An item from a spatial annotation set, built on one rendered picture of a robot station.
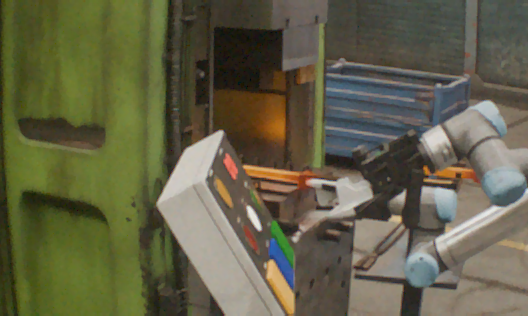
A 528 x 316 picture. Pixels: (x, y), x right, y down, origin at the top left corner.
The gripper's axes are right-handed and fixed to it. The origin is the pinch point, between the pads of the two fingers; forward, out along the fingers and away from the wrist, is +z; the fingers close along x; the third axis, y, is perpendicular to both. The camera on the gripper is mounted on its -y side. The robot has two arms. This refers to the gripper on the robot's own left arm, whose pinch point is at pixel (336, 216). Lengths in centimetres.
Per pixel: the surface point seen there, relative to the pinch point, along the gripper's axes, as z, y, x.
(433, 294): -2, -122, -207
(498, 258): -42, -144, -255
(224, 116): 22, 15, -81
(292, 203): 11.8, -4.9, -41.6
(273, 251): 10.5, 3.4, 12.5
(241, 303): 15.9, 2.6, 27.1
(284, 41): -4.9, 29.2, -35.5
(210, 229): 13.9, 15.1, 27.2
